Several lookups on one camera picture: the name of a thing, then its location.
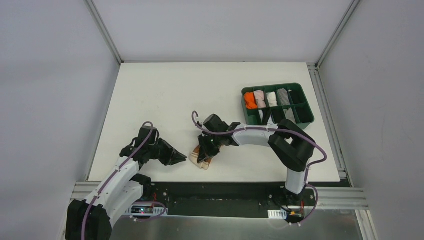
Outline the brown underwear beige waistband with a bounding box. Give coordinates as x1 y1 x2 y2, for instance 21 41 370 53
188 145 212 170

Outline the green divided plastic tray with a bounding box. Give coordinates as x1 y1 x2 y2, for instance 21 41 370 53
241 83 315 130

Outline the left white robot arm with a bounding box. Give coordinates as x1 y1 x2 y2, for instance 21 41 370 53
65 122 187 240

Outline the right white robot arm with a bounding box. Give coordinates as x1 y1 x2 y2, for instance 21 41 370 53
192 114 316 205

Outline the orange rolled underwear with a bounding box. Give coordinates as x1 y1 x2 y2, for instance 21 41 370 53
243 92 258 110

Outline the black white rolled underwear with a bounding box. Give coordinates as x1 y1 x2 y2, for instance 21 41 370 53
258 108 275 126

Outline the pink rolled underwear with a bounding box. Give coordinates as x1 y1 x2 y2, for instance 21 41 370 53
253 90 267 109

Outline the grey striped rolled underwear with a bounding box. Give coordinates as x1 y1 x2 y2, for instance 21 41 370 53
276 88 291 106

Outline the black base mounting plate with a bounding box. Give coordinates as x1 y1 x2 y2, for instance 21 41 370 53
130 182 317 219

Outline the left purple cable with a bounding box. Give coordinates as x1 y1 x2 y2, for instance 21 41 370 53
80 121 168 240

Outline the left white cable duct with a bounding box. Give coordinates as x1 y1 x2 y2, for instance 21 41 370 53
123 205 168 218

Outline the white cable duct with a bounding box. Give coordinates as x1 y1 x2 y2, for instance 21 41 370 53
123 205 168 218
267 209 287 220

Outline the right white cable duct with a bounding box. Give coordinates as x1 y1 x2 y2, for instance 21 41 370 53
267 209 287 220

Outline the right aluminium rail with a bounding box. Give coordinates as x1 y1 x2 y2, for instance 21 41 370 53
316 187 369 210

